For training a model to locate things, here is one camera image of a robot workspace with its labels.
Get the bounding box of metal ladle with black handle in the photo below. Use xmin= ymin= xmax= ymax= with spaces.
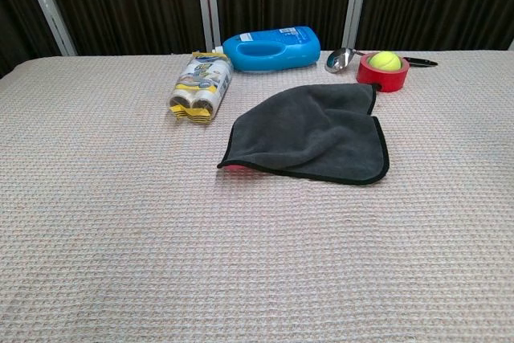
xmin=324 ymin=47 xmax=439 ymax=75

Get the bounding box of plastic pack of bag rolls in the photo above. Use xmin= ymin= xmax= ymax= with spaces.
xmin=167 ymin=51 xmax=235 ymax=125

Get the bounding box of red tape roll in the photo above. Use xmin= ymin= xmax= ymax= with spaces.
xmin=356 ymin=52 xmax=410 ymax=93

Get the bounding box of beige woven tablecloth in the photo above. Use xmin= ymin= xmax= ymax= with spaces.
xmin=0 ymin=50 xmax=514 ymax=343

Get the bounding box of yellow tennis ball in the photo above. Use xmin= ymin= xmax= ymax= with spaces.
xmin=369 ymin=51 xmax=402 ymax=71

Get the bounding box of grey and red cloth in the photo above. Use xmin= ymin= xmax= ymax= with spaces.
xmin=216 ymin=82 xmax=390 ymax=186

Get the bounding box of blue detergent bottle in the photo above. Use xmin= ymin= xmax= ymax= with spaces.
xmin=211 ymin=25 xmax=322 ymax=72

